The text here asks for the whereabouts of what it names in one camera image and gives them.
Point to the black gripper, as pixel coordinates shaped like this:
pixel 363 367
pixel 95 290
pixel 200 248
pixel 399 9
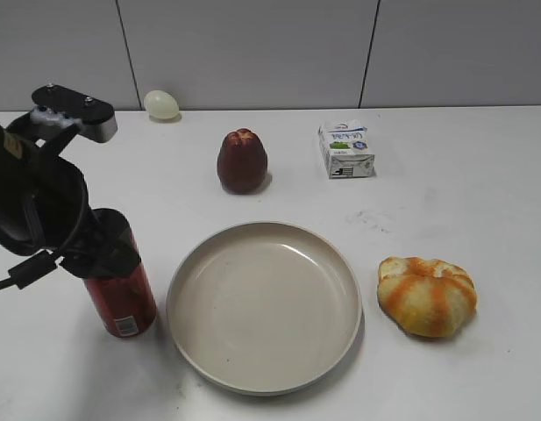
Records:
pixel 44 201

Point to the red cola can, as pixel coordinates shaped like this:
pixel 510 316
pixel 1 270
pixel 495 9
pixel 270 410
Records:
pixel 125 304

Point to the white round plate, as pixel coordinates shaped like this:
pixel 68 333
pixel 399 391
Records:
pixel 264 308

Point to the pale green egg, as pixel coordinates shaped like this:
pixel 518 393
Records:
pixel 161 105

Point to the dark red wax apple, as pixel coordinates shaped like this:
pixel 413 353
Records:
pixel 242 162

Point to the white milk carton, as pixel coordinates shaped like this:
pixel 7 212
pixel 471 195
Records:
pixel 345 149

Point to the orange striped bread bun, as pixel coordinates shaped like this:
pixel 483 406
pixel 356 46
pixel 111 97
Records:
pixel 426 298

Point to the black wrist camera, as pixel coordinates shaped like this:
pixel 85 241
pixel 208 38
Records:
pixel 57 108

